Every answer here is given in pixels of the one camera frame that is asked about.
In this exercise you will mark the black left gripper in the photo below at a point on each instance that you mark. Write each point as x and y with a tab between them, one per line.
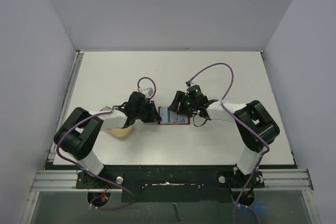
153	115

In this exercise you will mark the aluminium rail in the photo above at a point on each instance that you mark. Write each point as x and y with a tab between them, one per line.
274	179
70	87

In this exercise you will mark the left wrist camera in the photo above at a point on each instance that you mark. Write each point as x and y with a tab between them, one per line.
148	92

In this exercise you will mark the aluminium front rail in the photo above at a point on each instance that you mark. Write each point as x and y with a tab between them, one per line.
274	179

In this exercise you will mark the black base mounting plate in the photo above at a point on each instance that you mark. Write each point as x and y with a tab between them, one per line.
220	183

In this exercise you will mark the beige oval tray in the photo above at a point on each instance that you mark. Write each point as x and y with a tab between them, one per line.
121	133

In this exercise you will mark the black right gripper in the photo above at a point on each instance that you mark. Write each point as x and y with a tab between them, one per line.
182	102

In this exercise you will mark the red leather card holder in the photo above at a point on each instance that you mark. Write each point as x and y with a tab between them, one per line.
167	117

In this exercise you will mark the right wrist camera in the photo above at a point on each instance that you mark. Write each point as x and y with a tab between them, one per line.
190	83

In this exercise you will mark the silver VIP card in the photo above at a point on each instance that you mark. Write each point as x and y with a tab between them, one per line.
182	119

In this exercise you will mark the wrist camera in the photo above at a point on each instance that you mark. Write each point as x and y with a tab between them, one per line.
148	92
190	83

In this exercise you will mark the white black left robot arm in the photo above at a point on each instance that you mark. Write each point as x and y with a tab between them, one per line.
76	138

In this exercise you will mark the aluminium left rail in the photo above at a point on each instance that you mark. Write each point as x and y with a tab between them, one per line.
70	87

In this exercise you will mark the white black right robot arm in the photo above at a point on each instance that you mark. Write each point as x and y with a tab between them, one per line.
256	126

